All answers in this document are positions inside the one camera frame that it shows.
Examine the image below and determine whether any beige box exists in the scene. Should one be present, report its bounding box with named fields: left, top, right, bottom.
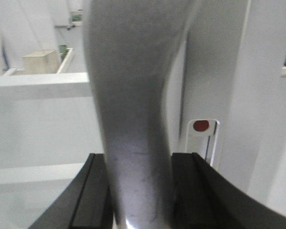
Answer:
left=22, top=50, right=60, bottom=74

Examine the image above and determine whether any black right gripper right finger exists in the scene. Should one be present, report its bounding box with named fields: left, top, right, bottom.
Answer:
left=172, top=153, right=286, bottom=229

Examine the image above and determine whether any white door lock latch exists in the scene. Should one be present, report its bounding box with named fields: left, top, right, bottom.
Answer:
left=185, top=119, right=220, bottom=166

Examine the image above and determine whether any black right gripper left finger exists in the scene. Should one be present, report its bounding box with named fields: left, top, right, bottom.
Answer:
left=30, top=154, right=113, bottom=229

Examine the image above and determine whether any grey metal door handle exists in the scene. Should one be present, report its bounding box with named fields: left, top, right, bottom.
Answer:
left=83, top=0, right=197, bottom=229

